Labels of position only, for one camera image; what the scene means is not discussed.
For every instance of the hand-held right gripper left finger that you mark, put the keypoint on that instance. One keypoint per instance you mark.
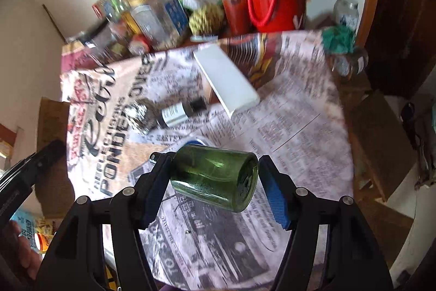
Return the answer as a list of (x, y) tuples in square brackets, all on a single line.
[(153, 188)]

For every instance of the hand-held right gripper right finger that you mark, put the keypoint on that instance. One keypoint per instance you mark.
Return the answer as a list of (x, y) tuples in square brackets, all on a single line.
[(276, 195)]

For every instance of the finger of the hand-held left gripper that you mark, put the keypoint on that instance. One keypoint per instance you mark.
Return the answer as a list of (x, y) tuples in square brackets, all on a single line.
[(51, 161)]

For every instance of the green glass bottle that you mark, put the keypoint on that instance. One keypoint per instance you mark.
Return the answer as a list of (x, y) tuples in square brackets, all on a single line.
[(211, 178)]

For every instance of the silver foil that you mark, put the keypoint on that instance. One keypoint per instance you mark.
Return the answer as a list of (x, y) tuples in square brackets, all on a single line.
[(141, 117)]

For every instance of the small brown bottle white label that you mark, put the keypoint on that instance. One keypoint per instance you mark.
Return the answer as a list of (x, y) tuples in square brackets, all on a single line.
[(175, 114)]

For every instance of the white box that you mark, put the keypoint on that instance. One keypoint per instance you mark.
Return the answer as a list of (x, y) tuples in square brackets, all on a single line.
[(224, 79)]

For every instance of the person's left hand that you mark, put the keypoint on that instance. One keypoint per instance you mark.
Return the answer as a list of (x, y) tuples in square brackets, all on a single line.
[(24, 250)]

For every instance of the blue yellow printed bag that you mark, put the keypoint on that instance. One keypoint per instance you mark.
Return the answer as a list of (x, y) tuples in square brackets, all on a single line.
[(25, 221)]

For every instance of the brown cardboard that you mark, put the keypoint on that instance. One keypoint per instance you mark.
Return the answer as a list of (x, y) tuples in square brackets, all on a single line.
[(51, 120)]

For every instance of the printed tablecloth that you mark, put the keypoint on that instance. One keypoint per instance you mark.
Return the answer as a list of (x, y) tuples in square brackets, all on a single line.
[(289, 113)]

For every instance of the wooden stool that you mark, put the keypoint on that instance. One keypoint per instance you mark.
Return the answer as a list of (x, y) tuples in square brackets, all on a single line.
[(381, 141), (385, 226)]

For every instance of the black lid plastic jar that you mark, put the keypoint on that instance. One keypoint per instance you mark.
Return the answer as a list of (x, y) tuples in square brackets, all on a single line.
[(97, 35)]

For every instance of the clear jar gold lid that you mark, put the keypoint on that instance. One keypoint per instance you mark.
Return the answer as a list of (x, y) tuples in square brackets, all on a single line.
[(153, 21)]

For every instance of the green cloth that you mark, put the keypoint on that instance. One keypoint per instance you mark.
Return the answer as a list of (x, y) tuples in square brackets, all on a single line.
[(339, 38)]

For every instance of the yellow green mesh ball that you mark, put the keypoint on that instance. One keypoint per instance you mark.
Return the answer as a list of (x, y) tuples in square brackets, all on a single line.
[(206, 21)]

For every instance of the glass jar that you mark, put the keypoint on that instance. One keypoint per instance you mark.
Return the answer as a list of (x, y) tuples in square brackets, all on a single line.
[(345, 13)]

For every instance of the dark wooden door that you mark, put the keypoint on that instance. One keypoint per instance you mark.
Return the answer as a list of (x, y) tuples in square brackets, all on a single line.
[(402, 21)]

